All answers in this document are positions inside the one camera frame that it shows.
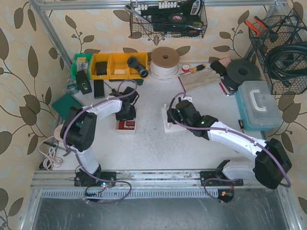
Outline white tray of springs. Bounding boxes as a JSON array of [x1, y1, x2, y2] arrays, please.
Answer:
[[114, 105, 137, 135]]

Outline white peg base plate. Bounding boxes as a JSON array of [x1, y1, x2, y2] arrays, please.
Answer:
[[161, 103, 187, 133]]

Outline beige work glove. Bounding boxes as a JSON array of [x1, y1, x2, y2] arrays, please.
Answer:
[[179, 68, 221, 92]]

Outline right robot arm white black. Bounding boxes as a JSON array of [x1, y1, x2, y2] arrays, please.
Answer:
[[166, 100, 292, 189]]

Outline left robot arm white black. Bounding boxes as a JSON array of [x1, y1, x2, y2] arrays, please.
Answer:
[[60, 87, 139, 177]]

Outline orange tip screwdriver left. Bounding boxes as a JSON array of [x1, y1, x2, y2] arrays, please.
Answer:
[[104, 81, 119, 97]]

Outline black ribbed block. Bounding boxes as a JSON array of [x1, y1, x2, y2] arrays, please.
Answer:
[[94, 80, 105, 99]]

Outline red tape roll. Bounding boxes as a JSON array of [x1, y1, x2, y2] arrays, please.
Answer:
[[182, 64, 190, 72]]

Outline black pipe fitting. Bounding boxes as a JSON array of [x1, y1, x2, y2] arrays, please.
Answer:
[[127, 57, 149, 78]]

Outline yellow storage bin row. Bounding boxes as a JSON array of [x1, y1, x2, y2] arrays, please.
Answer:
[[89, 52, 149, 80]]

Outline orange black screwdriver right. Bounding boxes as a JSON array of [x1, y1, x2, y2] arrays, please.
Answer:
[[180, 64, 206, 76]]

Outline black green device box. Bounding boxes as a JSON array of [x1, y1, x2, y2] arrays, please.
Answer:
[[76, 70, 92, 95]]

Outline glass jar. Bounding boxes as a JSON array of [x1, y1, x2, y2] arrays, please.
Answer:
[[66, 79, 79, 95]]

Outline black sanding block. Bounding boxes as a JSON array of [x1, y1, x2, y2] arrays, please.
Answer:
[[210, 60, 227, 76]]

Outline small yellow black screwdriver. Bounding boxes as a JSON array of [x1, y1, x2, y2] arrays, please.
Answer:
[[238, 119, 245, 131]]

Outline green storage bin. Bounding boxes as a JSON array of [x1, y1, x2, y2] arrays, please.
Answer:
[[71, 54, 92, 80]]

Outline black filament spool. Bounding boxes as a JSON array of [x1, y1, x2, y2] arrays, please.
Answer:
[[222, 59, 261, 90]]

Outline teal clear toolbox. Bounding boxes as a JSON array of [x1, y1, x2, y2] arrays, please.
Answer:
[[235, 80, 283, 131]]

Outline white cable spool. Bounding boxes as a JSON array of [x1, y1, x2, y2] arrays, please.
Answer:
[[149, 46, 180, 81]]

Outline red handled hex key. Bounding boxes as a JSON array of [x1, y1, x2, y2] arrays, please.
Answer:
[[219, 79, 236, 97]]

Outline wire basket top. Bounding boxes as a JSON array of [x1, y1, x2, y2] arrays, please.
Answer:
[[125, 0, 207, 41]]

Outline wire basket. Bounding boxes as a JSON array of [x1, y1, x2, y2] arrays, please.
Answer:
[[248, 14, 307, 95], [125, 0, 207, 41]]

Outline coiled black hose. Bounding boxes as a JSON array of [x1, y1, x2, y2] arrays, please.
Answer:
[[265, 42, 307, 82]]

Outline orange handled pliers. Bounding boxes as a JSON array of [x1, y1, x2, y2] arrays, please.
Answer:
[[244, 16, 268, 36]]

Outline wire basket right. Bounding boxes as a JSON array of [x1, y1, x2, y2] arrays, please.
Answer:
[[248, 14, 307, 95]]

